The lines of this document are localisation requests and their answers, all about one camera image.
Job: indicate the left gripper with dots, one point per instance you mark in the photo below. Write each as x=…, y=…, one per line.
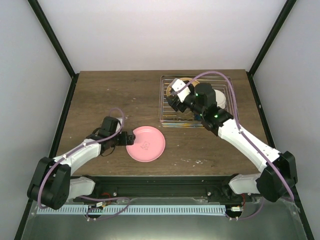
x=131, y=140

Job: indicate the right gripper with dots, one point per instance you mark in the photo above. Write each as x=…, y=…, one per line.
x=175, y=104

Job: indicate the pink plate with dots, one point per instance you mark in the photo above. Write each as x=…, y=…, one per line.
x=149, y=144

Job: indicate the white scalloped bowl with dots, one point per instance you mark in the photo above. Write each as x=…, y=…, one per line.
x=220, y=99

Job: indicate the yellow plate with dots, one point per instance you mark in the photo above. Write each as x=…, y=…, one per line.
x=185, y=80

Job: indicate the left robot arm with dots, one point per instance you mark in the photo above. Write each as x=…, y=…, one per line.
x=52, y=184

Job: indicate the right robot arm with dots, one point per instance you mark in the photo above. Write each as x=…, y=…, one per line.
x=277, y=171

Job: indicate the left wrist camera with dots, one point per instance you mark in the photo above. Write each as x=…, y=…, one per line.
x=120, y=123

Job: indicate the light blue slotted cable duct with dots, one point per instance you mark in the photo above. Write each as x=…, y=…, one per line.
x=202, y=210

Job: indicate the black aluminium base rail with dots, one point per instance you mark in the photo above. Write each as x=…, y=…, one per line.
x=212, y=188

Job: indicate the left black frame post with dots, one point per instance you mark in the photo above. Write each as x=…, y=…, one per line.
x=44, y=22

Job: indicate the black frame post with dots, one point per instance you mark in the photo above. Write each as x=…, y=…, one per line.
x=44, y=22
x=280, y=20

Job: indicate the right black frame post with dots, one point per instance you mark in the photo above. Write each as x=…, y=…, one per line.
x=280, y=20

